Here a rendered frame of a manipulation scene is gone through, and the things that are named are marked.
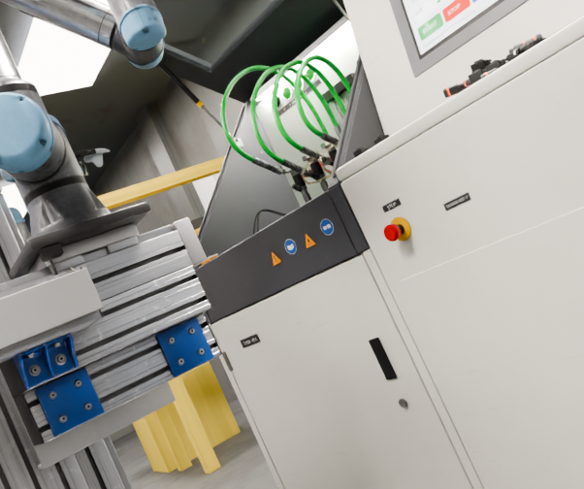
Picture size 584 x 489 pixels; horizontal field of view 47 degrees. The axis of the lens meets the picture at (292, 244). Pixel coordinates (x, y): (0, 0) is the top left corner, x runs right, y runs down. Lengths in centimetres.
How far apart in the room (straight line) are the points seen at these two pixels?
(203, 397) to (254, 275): 325
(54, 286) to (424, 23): 102
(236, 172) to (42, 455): 122
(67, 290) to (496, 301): 79
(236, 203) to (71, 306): 117
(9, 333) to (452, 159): 83
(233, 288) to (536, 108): 97
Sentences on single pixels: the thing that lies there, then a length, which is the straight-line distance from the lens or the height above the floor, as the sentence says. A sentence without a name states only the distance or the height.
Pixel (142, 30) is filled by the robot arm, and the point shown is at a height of 129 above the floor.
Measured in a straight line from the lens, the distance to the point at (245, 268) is 179.
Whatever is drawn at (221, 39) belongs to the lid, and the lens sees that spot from 224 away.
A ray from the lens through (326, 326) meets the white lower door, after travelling 165.
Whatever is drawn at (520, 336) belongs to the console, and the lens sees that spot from 137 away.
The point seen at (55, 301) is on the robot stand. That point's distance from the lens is 108.
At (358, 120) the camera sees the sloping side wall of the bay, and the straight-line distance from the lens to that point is 165.
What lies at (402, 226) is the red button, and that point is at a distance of 142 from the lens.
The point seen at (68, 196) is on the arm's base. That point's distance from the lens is 127.
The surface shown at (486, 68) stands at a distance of 138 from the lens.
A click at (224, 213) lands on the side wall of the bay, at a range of 213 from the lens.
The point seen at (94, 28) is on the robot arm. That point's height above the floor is 138.
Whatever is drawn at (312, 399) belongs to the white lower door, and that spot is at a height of 50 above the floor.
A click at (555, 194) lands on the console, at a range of 126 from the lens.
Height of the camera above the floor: 78
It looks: 3 degrees up
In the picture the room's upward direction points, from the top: 25 degrees counter-clockwise
